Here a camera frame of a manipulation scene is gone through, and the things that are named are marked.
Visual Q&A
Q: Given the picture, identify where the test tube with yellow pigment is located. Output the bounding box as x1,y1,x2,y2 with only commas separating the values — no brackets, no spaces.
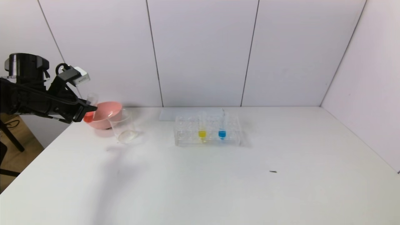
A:
198,112,207,140

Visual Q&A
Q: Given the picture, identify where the white paper sheet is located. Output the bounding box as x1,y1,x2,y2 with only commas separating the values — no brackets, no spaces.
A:
159,108,225,122

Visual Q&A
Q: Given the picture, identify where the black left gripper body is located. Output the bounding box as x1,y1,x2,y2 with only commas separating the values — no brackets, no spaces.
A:
47,92,89,124

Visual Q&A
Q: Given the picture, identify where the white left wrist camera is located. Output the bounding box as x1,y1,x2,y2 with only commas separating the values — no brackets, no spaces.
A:
56,64,91,88

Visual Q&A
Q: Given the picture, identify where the black chair base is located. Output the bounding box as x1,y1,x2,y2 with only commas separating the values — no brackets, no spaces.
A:
0,142,21,178

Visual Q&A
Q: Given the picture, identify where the pink plastic bowl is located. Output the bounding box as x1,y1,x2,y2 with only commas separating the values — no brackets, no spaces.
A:
85,101,123,130

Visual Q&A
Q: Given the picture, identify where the clear acrylic test tube rack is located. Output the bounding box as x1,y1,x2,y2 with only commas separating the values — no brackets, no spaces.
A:
174,113,242,147

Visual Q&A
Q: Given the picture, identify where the test tube with red pigment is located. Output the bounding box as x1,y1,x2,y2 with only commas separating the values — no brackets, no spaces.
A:
83,92,99,123

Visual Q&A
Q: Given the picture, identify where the test tube with blue pigment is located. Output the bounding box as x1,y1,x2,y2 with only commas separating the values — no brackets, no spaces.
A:
218,109,227,140

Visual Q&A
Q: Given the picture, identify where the clear glass beaker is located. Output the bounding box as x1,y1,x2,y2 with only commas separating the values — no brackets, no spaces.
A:
108,109,139,144

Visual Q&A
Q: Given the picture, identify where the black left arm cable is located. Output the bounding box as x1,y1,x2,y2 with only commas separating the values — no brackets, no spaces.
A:
0,77,79,105

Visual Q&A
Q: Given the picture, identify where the black stand leg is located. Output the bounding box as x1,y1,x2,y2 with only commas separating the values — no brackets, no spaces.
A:
0,114,25,153

